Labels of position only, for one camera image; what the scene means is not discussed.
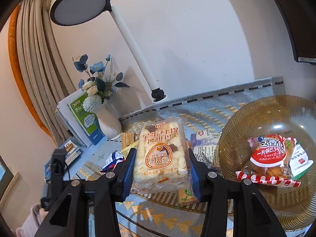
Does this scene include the round desk lamp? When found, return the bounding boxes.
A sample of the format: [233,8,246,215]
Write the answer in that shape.
[49,0,168,103]

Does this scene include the black wall television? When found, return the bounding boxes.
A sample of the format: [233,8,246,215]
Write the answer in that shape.
[274,0,315,65]

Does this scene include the blue white artificial flowers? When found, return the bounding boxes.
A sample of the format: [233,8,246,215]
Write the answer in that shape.
[72,54,130,112]

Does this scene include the green blue book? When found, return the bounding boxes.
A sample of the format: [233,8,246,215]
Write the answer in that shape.
[69,93,104,145]

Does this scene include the white ribbed vase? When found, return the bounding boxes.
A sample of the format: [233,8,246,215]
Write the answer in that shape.
[93,105,122,140]

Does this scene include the spiral notebook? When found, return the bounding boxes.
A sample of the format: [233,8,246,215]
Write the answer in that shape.
[55,89,92,148]

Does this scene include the person's left hand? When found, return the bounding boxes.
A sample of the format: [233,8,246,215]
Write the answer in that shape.
[12,204,48,237]

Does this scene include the blue patterned table mat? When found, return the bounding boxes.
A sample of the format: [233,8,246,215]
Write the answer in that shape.
[71,76,286,237]

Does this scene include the red white rice cracker bag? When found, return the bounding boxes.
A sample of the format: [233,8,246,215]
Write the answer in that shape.
[236,134,300,187]

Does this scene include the beige curtain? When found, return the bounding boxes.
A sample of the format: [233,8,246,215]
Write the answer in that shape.
[8,0,75,146]

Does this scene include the egg sachima cake pack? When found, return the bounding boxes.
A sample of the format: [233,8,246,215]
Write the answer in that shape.
[132,117,191,195]

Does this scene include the purple snack bag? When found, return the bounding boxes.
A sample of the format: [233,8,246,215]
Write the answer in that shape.
[190,130,221,168]

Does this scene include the blue white red snack bag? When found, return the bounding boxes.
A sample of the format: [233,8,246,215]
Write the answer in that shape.
[101,150,125,173]

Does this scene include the green white snack packet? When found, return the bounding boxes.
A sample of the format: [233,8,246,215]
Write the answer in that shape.
[289,143,313,180]

